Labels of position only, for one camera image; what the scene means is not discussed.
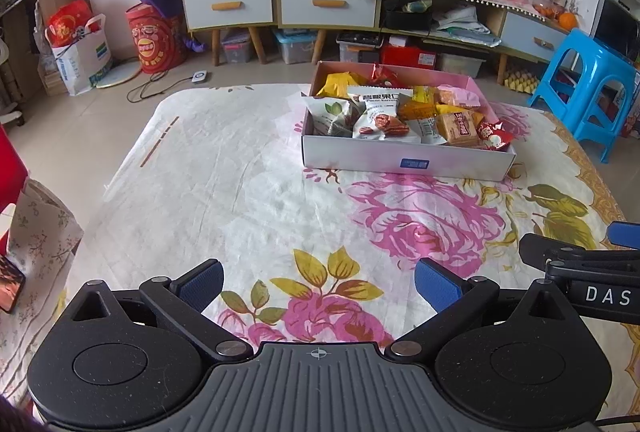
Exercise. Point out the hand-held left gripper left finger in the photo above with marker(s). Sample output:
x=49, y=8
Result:
x=200, y=284

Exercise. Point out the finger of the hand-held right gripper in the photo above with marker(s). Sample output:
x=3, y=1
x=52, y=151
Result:
x=625, y=234
x=542, y=248

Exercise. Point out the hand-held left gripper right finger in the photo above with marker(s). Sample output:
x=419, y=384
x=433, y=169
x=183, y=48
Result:
x=439, y=284

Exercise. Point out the large red snack packet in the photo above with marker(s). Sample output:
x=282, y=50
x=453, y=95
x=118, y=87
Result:
x=492, y=136

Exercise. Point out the clear cracker packet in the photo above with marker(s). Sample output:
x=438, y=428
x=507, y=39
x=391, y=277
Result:
x=457, y=127

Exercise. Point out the pink cardboard box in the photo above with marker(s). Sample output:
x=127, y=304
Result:
x=360, y=157

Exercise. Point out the white blue bread packet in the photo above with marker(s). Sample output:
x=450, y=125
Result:
x=430, y=131

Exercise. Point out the pink snack packet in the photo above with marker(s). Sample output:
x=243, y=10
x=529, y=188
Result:
x=460, y=94

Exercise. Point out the white nut snack packet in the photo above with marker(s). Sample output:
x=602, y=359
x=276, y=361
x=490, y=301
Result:
x=380, y=117
x=330, y=117

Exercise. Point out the gold snack packet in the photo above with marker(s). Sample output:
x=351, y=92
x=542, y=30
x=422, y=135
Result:
x=443, y=98

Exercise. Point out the yellow packet with blue print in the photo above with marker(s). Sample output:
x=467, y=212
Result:
x=417, y=102

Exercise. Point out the small red snack packet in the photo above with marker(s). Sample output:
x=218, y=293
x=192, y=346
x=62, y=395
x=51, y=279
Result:
x=382, y=74

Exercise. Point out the large yellow snack packet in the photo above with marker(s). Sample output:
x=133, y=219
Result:
x=337, y=86

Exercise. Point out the white branch-print bag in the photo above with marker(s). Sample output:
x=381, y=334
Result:
x=45, y=227

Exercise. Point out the yellow egg carton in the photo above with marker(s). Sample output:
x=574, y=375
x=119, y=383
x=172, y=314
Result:
x=520, y=81

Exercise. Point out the blue plastic stool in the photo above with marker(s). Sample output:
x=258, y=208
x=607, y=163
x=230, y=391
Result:
x=590, y=49

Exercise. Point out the black smartphone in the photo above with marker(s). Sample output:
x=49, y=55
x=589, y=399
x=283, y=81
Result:
x=10, y=284

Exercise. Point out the wide clear storage bin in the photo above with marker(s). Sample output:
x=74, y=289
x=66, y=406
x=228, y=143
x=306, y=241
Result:
x=460, y=64

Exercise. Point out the small white floor device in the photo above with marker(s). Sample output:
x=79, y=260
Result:
x=199, y=77

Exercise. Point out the black microwave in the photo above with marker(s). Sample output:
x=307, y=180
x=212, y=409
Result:
x=612, y=24

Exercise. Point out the white drawer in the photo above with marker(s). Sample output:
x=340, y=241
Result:
x=520, y=32
x=200, y=12
x=300, y=12

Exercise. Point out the red chair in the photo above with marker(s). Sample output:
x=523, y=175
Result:
x=10, y=172

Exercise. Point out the orange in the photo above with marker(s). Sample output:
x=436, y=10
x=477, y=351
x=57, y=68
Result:
x=567, y=20

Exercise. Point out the round white board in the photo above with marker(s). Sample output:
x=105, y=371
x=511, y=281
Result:
x=120, y=74

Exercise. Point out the red flat box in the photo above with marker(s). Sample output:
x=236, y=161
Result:
x=407, y=57

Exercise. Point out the pile of papers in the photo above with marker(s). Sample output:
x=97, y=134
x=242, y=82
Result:
x=460, y=22

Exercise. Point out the clear jar of oranges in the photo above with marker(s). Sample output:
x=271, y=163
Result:
x=542, y=7

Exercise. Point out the red printed bucket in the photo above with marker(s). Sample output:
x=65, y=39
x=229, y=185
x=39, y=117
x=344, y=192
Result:
x=152, y=39

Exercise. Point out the dark-lid storage bin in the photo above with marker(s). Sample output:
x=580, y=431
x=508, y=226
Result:
x=357, y=47

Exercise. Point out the white shopping bag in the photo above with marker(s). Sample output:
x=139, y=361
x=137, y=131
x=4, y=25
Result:
x=82, y=59

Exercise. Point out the blue-lid storage bin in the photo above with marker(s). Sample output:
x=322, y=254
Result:
x=295, y=47

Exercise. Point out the black box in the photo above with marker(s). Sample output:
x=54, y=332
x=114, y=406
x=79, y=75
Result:
x=405, y=19

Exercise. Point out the red gift bag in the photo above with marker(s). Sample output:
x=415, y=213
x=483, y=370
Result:
x=67, y=22

